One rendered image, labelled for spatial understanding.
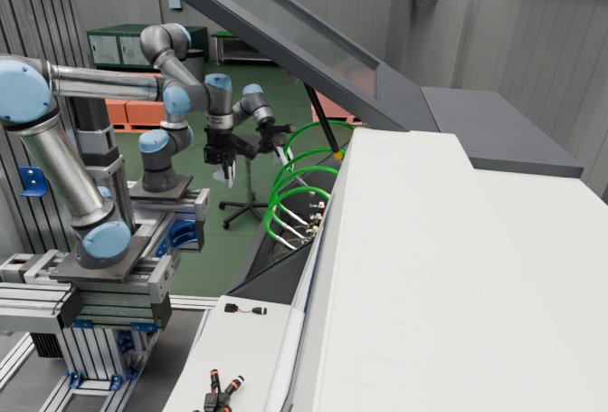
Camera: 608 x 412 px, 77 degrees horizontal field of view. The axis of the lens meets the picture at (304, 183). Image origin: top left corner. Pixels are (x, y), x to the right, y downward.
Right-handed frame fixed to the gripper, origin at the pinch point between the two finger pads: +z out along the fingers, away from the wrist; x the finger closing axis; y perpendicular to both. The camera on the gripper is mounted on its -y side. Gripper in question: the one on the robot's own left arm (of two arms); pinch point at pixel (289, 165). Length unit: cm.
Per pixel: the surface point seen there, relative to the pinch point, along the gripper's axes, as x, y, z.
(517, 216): 33, -69, 43
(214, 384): 60, -2, 51
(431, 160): 40, -63, 27
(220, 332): 48, 8, 43
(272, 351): 43, -3, 52
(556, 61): -237, -81, -21
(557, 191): 17, -75, 43
